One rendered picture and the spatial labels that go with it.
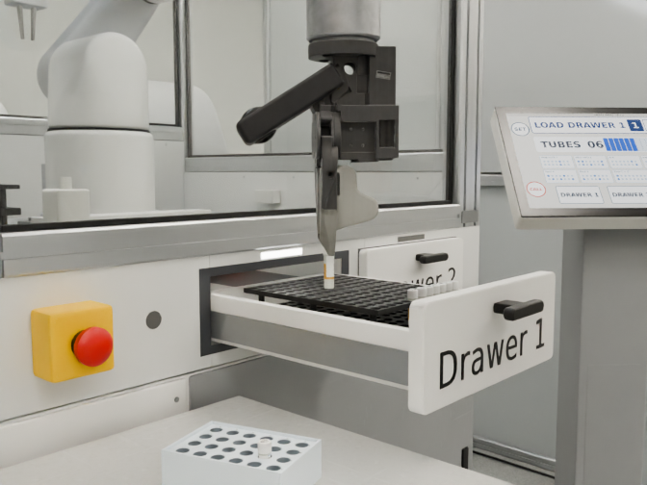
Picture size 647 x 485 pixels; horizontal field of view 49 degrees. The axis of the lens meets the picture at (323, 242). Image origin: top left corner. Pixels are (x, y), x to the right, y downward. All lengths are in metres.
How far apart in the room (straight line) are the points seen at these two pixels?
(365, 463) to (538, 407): 1.99
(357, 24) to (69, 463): 0.52
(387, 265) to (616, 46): 1.52
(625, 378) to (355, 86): 1.19
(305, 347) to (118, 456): 0.23
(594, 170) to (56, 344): 1.19
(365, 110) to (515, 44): 1.98
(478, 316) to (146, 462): 0.37
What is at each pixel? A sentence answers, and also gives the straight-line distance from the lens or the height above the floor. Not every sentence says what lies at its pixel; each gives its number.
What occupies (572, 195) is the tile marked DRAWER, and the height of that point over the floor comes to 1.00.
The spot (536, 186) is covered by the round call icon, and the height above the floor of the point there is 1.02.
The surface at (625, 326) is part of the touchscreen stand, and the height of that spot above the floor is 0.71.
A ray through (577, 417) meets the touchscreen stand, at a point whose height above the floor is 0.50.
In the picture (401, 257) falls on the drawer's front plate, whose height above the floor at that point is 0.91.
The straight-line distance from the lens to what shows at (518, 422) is 2.75.
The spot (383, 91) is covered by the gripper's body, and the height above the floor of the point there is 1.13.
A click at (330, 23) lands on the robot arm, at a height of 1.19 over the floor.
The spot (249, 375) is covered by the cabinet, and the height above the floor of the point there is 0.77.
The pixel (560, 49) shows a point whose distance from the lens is 2.58.
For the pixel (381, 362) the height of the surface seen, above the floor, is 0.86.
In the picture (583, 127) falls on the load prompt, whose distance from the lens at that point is 1.69.
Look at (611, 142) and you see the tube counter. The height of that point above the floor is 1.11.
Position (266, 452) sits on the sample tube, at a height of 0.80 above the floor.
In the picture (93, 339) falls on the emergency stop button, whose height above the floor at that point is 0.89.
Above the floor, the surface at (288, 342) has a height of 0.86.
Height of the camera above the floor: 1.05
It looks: 6 degrees down
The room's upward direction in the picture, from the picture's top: straight up
